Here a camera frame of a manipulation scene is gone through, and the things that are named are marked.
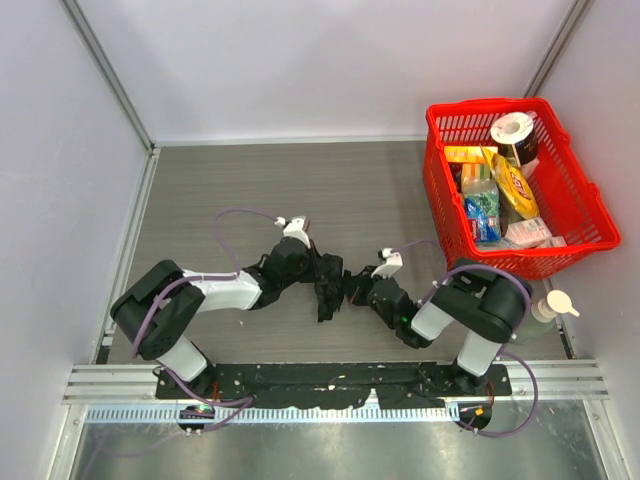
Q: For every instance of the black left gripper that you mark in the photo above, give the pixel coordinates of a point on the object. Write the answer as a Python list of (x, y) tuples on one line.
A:
[(325, 275)]

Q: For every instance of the black folding umbrella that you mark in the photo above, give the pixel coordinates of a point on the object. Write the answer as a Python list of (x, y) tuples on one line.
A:
[(328, 286)]

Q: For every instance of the black wrapped toilet paper roll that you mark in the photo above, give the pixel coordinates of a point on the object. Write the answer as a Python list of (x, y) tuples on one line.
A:
[(515, 136)]

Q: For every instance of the red plastic shopping basket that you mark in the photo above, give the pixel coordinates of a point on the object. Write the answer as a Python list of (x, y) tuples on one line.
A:
[(570, 205)]

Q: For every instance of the yellow Lays chips bag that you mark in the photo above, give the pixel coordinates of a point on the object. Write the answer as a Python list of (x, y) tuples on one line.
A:
[(514, 187)]

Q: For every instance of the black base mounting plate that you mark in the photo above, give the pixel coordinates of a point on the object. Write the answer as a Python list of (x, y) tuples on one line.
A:
[(338, 386)]

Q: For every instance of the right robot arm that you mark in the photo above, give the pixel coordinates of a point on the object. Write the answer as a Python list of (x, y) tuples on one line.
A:
[(490, 303)]

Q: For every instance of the white wrapped sponge pack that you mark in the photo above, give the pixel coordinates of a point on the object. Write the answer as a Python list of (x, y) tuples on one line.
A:
[(528, 233)]

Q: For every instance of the yellow orange box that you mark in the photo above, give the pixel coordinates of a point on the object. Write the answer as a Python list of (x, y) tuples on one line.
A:
[(458, 154)]

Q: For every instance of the green soap pump bottle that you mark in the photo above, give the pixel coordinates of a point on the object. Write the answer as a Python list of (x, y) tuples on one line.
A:
[(542, 316)]

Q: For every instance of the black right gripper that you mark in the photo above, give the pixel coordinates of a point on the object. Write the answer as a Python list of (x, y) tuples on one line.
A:
[(361, 288)]

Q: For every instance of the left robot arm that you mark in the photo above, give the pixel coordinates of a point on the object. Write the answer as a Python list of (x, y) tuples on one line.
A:
[(156, 311)]

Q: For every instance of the clear green snack bag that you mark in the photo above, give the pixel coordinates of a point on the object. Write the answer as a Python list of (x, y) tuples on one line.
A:
[(482, 209)]

